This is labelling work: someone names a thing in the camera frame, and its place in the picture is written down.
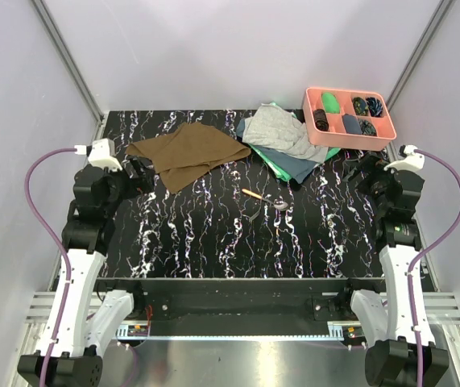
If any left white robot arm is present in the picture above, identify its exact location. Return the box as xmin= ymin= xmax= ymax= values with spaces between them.
xmin=17 ymin=154 xmax=155 ymax=386

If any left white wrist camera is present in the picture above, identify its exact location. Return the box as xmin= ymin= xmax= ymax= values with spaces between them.
xmin=74 ymin=139 xmax=122 ymax=172

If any dark patterned sock top right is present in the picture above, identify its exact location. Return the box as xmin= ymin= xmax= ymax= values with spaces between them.
xmin=366 ymin=97 xmax=383 ymax=118

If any green cloth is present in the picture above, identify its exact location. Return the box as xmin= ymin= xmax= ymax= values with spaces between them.
xmin=242 ymin=103 xmax=340 ymax=184

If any pink compartment tray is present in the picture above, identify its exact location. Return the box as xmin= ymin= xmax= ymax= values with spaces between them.
xmin=303 ymin=87 xmax=397 ymax=151

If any blue grey rolled sock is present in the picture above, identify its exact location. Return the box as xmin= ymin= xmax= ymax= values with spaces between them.
xmin=342 ymin=114 xmax=362 ymax=135

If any green rolled sock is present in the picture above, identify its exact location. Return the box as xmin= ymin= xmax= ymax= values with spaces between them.
xmin=321 ymin=92 xmax=340 ymax=114

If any grey cloth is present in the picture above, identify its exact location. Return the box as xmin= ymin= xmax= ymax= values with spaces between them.
xmin=242 ymin=104 xmax=328 ymax=163

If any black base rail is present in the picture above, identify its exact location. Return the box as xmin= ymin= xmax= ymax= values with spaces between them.
xmin=94 ymin=278 xmax=386 ymax=339

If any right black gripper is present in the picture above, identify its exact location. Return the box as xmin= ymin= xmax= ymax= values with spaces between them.
xmin=342 ymin=151 xmax=397 ymax=214

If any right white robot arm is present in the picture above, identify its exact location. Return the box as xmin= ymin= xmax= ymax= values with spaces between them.
xmin=337 ymin=152 xmax=450 ymax=386

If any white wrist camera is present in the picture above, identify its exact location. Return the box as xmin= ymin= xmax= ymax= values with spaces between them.
xmin=383 ymin=145 xmax=425 ymax=173
xmin=74 ymin=139 xmax=122 ymax=172

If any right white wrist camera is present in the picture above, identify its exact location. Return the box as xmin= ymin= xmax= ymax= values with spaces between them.
xmin=383 ymin=145 xmax=425 ymax=173

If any patterned sock bottom right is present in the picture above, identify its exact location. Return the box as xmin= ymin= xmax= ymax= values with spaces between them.
xmin=358 ymin=119 xmax=377 ymax=137

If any dark brown rolled sock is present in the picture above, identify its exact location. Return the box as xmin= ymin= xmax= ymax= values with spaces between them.
xmin=313 ymin=109 xmax=329 ymax=132

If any wooden handled spoon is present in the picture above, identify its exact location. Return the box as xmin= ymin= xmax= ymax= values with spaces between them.
xmin=242 ymin=189 xmax=289 ymax=211

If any brown cloth napkin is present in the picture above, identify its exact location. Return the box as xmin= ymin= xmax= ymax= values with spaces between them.
xmin=126 ymin=122 xmax=251 ymax=194

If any patterned sock top middle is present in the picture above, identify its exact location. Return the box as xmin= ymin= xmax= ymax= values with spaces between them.
xmin=352 ymin=97 xmax=369 ymax=116

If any silver fork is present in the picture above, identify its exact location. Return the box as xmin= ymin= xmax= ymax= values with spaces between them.
xmin=248 ymin=206 xmax=262 ymax=222

